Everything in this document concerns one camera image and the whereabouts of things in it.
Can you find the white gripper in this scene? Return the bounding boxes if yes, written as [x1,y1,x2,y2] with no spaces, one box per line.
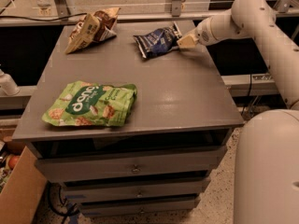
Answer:
[177,16,221,49]

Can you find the blue chip bag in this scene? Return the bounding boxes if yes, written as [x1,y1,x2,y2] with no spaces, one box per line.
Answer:
[134,22,182,59]

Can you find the green rice chip bag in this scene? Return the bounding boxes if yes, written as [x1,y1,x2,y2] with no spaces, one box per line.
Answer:
[42,81,137,127]

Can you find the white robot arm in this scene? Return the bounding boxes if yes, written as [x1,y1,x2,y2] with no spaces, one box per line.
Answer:
[178,0,299,224]

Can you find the brown white chip bag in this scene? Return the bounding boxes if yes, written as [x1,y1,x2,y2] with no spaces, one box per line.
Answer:
[64,7,120,54]

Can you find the grey drawer cabinet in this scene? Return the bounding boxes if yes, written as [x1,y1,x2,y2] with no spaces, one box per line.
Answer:
[14,22,243,210]

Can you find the top grey drawer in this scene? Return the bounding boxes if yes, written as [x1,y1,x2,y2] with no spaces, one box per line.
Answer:
[36,147,226,183]

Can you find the grey drawer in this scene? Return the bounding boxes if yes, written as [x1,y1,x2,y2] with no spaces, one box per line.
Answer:
[80,195,200,217]
[63,176,210,203]
[36,147,226,183]

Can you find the middle grey drawer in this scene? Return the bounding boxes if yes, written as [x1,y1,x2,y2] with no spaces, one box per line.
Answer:
[63,176,210,203]

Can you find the bottom grey drawer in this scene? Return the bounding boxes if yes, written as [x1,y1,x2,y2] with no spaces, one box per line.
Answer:
[80,195,200,217]

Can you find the white pipe fixture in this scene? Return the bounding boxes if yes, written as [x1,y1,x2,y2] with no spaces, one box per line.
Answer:
[0,69,20,96]

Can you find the red round object in box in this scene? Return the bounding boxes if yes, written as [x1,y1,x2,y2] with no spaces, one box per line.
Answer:
[8,156,20,170]

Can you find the cardboard box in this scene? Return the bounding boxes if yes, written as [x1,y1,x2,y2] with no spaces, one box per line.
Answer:
[0,137,47,224]

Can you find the black hanging cable right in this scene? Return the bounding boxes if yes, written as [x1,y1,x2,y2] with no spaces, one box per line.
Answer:
[241,74,254,117]

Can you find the black cable on rail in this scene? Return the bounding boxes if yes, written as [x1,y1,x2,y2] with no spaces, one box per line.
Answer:
[0,12,88,22]

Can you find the black cables under cabinet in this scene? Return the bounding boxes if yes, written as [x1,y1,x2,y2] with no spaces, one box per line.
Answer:
[46,182,82,224]

